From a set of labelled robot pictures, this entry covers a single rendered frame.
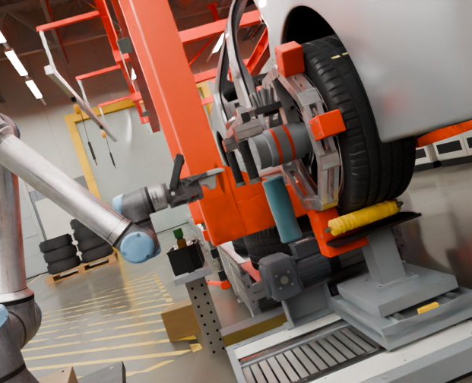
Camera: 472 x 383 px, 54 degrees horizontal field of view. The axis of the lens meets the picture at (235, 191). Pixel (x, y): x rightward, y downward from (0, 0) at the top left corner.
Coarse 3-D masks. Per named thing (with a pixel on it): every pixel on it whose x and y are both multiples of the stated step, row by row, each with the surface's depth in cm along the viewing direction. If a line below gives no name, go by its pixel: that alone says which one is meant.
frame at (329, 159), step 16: (272, 80) 169; (288, 80) 154; (304, 80) 152; (304, 96) 146; (304, 112) 147; (320, 112) 147; (320, 144) 147; (320, 160) 147; (336, 160) 147; (288, 176) 193; (320, 176) 153; (336, 176) 153; (320, 192) 158; (336, 192) 158; (304, 208) 185; (320, 208) 163
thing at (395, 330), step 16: (464, 288) 161; (336, 304) 193; (352, 304) 188; (416, 304) 166; (432, 304) 153; (448, 304) 153; (464, 304) 154; (352, 320) 178; (368, 320) 161; (384, 320) 160; (400, 320) 152; (416, 320) 152; (432, 320) 152; (448, 320) 153; (368, 336) 166; (384, 336) 150; (400, 336) 151; (416, 336) 151
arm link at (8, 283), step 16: (16, 128) 146; (0, 176) 139; (16, 176) 144; (0, 192) 139; (16, 192) 143; (0, 208) 139; (16, 208) 142; (0, 224) 139; (16, 224) 142; (0, 240) 139; (16, 240) 142; (0, 256) 139; (16, 256) 141; (0, 272) 139; (16, 272) 141; (0, 288) 139; (16, 288) 141; (16, 304) 139; (32, 304) 144; (32, 320) 143; (32, 336) 145
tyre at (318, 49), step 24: (312, 48) 155; (336, 48) 152; (312, 72) 152; (336, 72) 145; (336, 96) 143; (360, 96) 143; (360, 120) 143; (360, 144) 143; (384, 144) 145; (408, 144) 147; (360, 168) 146; (384, 168) 149; (408, 168) 153; (360, 192) 153; (384, 192) 158
